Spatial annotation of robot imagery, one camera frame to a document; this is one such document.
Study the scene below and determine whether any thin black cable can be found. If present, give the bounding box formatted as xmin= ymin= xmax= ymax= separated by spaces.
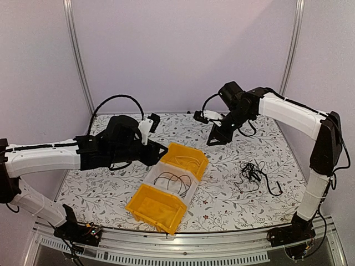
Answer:
xmin=153 ymin=171 xmax=192 ymax=198

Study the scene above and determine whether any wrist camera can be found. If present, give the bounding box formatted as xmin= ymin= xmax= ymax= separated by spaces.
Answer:
xmin=138 ymin=113 xmax=160 ymax=146
xmin=193 ymin=110 xmax=224 ymax=124

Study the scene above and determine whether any floral patterned table mat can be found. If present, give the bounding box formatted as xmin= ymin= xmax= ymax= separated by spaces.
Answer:
xmin=57 ymin=114 xmax=306 ymax=233

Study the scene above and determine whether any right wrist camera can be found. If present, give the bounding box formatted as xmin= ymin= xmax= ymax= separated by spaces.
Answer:
xmin=193 ymin=110 xmax=224 ymax=124

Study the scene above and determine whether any aluminium frame post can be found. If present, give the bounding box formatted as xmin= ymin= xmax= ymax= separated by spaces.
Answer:
xmin=63 ymin=0 xmax=95 ymax=115
xmin=280 ymin=0 xmax=305 ymax=96

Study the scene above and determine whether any thick black cable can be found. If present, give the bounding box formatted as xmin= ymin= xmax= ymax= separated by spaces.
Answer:
xmin=265 ymin=174 xmax=283 ymax=197

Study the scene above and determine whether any near yellow plastic bin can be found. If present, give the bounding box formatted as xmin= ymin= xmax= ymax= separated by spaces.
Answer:
xmin=125 ymin=183 xmax=187 ymax=235

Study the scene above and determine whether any front aluminium rail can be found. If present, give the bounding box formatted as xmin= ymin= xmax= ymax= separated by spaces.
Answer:
xmin=24 ymin=216 xmax=350 ymax=265

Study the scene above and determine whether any left aluminium frame post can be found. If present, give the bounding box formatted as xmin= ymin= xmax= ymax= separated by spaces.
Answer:
xmin=63 ymin=0 xmax=95 ymax=115

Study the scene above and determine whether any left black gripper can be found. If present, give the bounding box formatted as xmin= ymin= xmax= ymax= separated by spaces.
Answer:
xmin=109 ymin=139 xmax=168 ymax=166

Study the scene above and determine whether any white translucent plastic bin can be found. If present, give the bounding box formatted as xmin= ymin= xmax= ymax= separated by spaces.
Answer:
xmin=143 ymin=162 xmax=199 ymax=207

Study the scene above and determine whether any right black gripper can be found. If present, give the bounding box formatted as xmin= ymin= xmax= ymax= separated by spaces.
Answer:
xmin=207 ymin=106 xmax=253 ymax=146

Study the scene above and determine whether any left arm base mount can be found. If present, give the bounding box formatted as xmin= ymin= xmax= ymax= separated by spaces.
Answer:
xmin=54 ymin=221 xmax=103 ymax=247

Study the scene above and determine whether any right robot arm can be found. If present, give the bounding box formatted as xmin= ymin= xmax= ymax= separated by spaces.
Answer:
xmin=196 ymin=81 xmax=345 ymax=245

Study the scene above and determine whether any right aluminium frame post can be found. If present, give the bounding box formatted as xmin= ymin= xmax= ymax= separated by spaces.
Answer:
xmin=280 ymin=0 xmax=305 ymax=96

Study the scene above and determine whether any yellow plastic bin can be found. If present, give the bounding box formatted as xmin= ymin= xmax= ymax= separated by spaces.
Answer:
xmin=160 ymin=142 xmax=209 ymax=181
xmin=125 ymin=183 xmax=187 ymax=235

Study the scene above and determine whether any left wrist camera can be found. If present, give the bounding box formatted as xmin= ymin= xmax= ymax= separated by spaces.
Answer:
xmin=138 ymin=113 xmax=160 ymax=146

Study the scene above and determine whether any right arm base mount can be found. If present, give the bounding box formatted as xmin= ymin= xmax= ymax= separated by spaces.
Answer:
xmin=266 ymin=224 xmax=316 ymax=260

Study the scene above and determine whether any thin white cable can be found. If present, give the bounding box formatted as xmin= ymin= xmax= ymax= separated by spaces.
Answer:
xmin=170 ymin=156 xmax=202 ymax=170

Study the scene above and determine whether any black cable bundle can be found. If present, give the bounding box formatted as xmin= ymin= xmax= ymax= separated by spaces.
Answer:
xmin=234 ymin=161 xmax=267 ymax=193

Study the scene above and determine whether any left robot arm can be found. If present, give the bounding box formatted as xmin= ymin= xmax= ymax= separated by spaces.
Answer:
xmin=1 ymin=114 xmax=168 ymax=243

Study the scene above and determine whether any far yellow plastic bin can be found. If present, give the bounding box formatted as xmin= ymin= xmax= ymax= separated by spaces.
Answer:
xmin=160 ymin=142 xmax=209 ymax=181

